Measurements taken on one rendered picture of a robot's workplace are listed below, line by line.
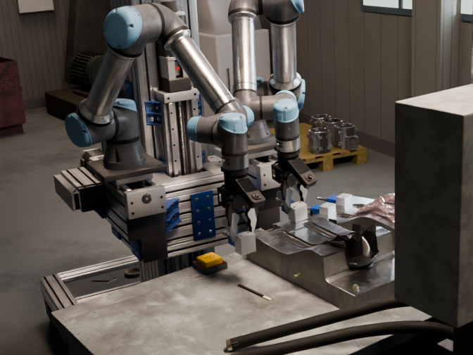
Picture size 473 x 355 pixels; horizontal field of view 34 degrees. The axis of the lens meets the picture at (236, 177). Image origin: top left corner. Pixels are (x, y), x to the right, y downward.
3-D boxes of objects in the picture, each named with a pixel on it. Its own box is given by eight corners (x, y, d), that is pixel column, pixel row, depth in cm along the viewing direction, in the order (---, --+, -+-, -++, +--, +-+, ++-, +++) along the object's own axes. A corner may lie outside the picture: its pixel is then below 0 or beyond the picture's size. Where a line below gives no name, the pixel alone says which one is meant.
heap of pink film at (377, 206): (345, 219, 253) (345, 196, 250) (371, 203, 266) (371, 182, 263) (417, 234, 237) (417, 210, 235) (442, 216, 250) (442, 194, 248)
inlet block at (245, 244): (217, 242, 229) (215, 226, 227) (231, 238, 231) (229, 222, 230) (241, 256, 218) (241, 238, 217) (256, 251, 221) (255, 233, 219)
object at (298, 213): (270, 208, 253) (269, 194, 251) (282, 202, 256) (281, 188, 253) (295, 224, 244) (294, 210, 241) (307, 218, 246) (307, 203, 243)
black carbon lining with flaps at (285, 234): (272, 239, 237) (271, 210, 235) (312, 226, 246) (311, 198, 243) (348, 275, 210) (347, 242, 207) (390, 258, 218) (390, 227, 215)
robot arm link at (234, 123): (229, 110, 217) (252, 113, 211) (231, 147, 220) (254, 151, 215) (210, 116, 211) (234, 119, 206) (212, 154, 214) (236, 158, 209)
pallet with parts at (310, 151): (372, 161, 605) (372, 125, 596) (290, 179, 575) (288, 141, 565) (303, 134, 697) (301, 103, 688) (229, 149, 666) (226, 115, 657)
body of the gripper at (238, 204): (238, 200, 225) (236, 161, 222) (255, 208, 218) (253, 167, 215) (217, 206, 221) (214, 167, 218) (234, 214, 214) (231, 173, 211)
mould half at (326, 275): (246, 258, 241) (244, 219, 237) (310, 237, 255) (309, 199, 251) (355, 316, 201) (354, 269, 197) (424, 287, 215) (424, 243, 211)
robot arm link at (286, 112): (297, 96, 232) (298, 107, 225) (299, 128, 238) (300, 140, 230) (272, 98, 233) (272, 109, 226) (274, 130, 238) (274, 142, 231)
